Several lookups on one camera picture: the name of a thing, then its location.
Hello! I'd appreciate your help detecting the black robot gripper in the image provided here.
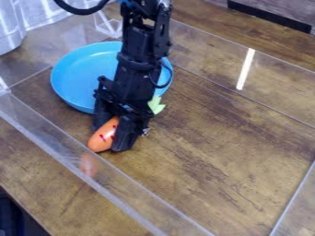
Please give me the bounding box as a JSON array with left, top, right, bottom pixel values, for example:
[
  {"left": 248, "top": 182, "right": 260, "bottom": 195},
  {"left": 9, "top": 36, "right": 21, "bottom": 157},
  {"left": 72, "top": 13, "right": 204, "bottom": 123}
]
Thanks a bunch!
[{"left": 92, "top": 53, "right": 163, "bottom": 152}]

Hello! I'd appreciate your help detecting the orange toy carrot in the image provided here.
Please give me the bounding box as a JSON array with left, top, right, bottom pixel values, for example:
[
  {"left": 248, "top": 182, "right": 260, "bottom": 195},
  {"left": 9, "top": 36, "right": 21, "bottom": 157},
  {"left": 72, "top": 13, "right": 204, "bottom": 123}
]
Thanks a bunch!
[{"left": 86, "top": 95, "right": 167, "bottom": 153}]

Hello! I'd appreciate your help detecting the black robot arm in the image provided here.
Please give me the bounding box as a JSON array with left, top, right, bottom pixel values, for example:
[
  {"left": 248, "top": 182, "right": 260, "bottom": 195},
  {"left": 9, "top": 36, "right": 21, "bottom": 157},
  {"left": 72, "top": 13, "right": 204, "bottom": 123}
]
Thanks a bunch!
[{"left": 86, "top": 0, "right": 172, "bottom": 152}]

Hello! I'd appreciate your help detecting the blue round tray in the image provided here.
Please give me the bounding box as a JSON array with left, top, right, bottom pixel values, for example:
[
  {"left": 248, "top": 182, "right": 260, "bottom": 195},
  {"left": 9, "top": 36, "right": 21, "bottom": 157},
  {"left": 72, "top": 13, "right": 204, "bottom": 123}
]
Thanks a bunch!
[{"left": 49, "top": 41, "right": 175, "bottom": 115}]

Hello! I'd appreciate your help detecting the white curtain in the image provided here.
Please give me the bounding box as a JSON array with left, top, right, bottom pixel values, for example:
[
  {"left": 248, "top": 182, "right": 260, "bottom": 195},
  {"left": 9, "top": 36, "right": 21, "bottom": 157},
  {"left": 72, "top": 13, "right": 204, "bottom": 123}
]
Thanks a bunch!
[{"left": 0, "top": 0, "right": 112, "bottom": 57}]

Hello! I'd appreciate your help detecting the clear acrylic barrier wall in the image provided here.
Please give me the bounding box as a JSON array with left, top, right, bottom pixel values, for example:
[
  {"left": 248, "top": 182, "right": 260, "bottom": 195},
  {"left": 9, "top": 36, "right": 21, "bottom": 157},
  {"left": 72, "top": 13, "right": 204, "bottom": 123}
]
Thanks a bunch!
[{"left": 0, "top": 77, "right": 213, "bottom": 236}]

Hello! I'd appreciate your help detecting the black cable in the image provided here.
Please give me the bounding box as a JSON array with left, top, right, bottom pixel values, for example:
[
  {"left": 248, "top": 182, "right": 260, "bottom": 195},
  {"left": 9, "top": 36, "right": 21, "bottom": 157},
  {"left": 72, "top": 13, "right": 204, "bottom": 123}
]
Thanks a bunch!
[{"left": 53, "top": 0, "right": 114, "bottom": 17}]

